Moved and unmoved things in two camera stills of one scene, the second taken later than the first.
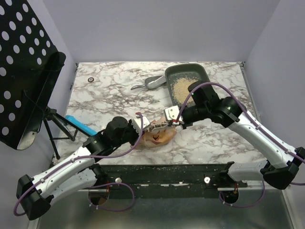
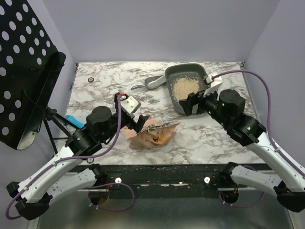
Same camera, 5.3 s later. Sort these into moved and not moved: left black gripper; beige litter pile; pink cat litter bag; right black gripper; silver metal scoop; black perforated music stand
Moved: right black gripper; left black gripper
Not moved: pink cat litter bag; silver metal scoop; black perforated music stand; beige litter pile
